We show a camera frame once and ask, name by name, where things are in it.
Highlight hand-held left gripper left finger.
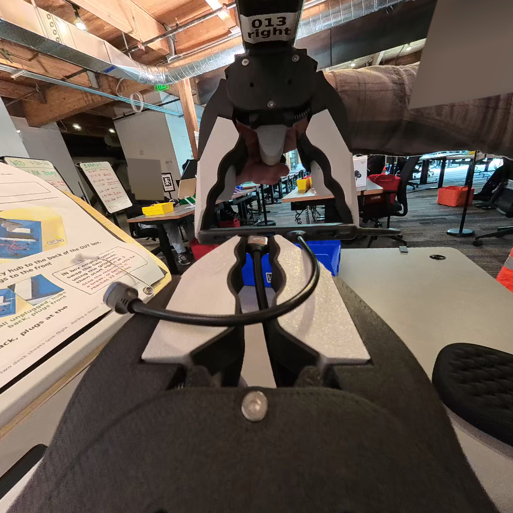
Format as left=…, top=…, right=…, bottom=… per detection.
left=142, top=235, right=246, bottom=387

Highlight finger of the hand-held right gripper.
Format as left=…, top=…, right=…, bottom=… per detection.
left=193, top=118, right=241, bottom=239
left=297, top=109, right=360, bottom=227

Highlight blue plastic bin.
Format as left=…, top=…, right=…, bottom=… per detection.
left=241, top=239, right=343, bottom=289

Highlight person's right forearm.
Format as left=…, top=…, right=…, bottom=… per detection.
left=325, top=63, right=513, bottom=158

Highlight red office chair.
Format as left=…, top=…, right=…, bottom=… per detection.
left=363, top=173, right=401, bottom=225

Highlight blue usb cable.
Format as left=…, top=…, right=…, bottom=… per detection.
left=103, top=231, right=321, bottom=328

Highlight wooden work table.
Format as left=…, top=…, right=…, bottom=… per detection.
left=281, top=181, right=385, bottom=225
left=127, top=205, right=197, bottom=265

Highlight wooden column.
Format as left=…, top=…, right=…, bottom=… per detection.
left=177, top=78, right=201, bottom=161

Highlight printed instruction sheet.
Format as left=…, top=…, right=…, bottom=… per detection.
left=0, top=163, right=165, bottom=391

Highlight person's right hand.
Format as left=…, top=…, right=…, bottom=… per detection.
left=238, top=125, right=291, bottom=186

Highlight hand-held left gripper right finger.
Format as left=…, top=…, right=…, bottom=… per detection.
left=267, top=234, right=372, bottom=387

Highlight white easel board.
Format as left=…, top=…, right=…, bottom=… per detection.
left=4, top=157, right=73, bottom=197
left=78, top=161, right=133, bottom=215

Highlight slim black usb hub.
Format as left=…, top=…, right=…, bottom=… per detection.
left=197, top=225, right=360, bottom=243

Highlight instruction sheet on stand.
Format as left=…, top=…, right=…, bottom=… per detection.
left=0, top=193, right=173, bottom=437

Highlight orange plastic bin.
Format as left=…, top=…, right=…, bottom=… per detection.
left=437, top=186, right=473, bottom=207

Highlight red plastic bin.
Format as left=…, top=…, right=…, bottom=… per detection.
left=190, top=239, right=219, bottom=261

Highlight black wrist rest pad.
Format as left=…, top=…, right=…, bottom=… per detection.
left=432, top=343, right=513, bottom=448

